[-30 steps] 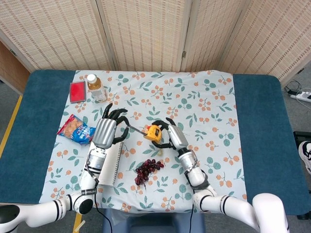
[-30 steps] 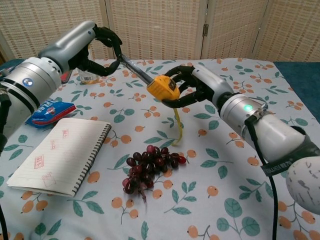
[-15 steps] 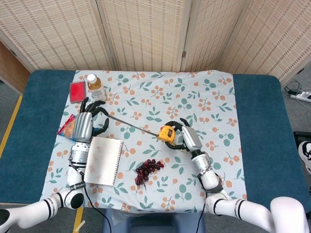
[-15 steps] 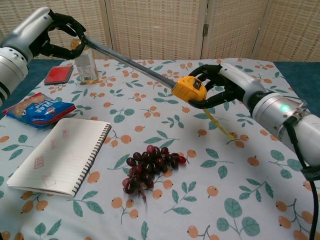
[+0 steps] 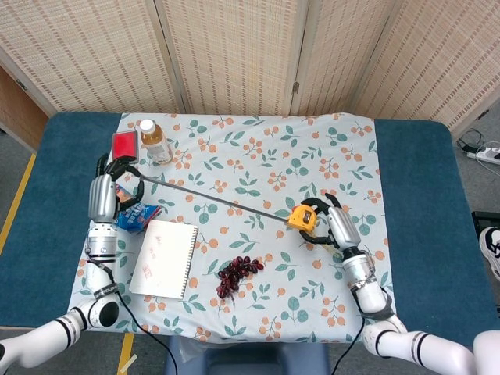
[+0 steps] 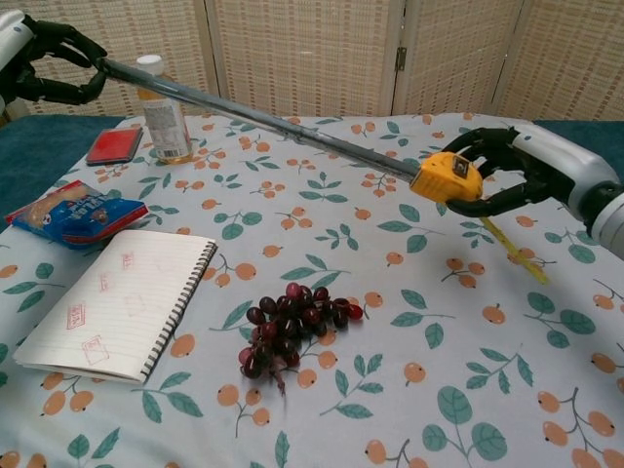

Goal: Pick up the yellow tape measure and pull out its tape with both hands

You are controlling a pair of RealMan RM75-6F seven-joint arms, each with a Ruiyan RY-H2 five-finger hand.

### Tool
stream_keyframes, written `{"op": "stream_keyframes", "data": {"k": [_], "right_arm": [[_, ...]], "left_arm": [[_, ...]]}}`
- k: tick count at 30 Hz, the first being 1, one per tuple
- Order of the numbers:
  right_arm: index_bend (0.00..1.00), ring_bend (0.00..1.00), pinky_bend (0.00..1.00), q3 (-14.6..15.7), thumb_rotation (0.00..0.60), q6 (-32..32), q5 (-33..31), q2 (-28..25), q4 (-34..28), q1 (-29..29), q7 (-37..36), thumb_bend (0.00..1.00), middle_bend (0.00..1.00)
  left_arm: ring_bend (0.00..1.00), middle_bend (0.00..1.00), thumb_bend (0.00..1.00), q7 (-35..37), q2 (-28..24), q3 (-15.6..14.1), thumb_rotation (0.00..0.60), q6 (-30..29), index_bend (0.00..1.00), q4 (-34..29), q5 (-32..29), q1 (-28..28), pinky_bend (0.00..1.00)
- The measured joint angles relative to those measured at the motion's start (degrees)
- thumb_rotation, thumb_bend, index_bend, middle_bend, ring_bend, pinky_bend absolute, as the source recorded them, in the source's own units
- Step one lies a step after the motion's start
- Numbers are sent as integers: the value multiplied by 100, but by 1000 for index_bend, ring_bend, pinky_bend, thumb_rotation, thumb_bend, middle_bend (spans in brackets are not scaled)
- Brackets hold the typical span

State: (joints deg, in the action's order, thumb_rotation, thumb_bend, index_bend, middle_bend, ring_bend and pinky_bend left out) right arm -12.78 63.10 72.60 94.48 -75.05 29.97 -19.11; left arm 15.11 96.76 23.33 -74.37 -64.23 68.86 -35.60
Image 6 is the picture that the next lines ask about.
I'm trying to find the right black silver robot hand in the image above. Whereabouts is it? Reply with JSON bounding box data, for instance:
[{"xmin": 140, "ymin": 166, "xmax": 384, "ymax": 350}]
[{"xmin": 441, "ymin": 124, "xmax": 618, "ymax": 228}]

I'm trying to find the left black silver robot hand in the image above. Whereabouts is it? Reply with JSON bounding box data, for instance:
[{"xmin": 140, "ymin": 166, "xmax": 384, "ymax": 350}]
[{"xmin": 0, "ymin": 12, "xmax": 108, "ymax": 106}]

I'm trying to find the yellow tape measure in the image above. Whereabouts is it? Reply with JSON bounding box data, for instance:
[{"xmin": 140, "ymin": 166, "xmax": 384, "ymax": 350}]
[{"xmin": 99, "ymin": 56, "xmax": 551, "ymax": 287}]

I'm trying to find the woven bamboo screen panel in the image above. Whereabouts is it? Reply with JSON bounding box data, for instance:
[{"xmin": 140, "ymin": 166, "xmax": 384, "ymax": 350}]
[
  {"xmin": 392, "ymin": 0, "xmax": 526, "ymax": 118},
  {"xmin": 0, "ymin": 0, "xmax": 220, "ymax": 118},
  {"xmin": 496, "ymin": 0, "xmax": 624, "ymax": 123},
  {"xmin": 202, "ymin": 0, "xmax": 409, "ymax": 118}
]

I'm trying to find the red ink pad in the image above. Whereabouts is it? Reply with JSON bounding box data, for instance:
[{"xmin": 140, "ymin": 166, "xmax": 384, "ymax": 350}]
[{"xmin": 85, "ymin": 127, "xmax": 144, "ymax": 167}]

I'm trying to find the tea bottle with white cap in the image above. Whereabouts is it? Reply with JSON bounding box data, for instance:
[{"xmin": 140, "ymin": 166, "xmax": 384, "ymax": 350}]
[{"xmin": 135, "ymin": 54, "xmax": 194, "ymax": 165}]

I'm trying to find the blue red snack bag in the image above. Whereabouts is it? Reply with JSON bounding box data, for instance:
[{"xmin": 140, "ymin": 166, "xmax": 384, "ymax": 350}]
[{"xmin": 4, "ymin": 178, "xmax": 150, "ymax": 251}]

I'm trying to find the floral print tablecloth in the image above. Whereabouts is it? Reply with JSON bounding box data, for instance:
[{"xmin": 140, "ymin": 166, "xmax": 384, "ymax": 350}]
[{"xmin": 0, "ymin": 111, "xmax": 624, "ymax": 468}]

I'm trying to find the white spiral notebook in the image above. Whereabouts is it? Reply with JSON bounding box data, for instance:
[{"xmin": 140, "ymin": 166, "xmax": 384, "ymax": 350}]
[{"xmin": 12, "ymin": 228, "xmax": 219, "ymax": 387}]

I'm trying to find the dark red grape bunch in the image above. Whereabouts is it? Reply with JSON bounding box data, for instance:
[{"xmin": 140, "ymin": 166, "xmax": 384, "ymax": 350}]
[{"xmin": 237, "ymin": 281, "xmax": 365, "ymax": 396}]

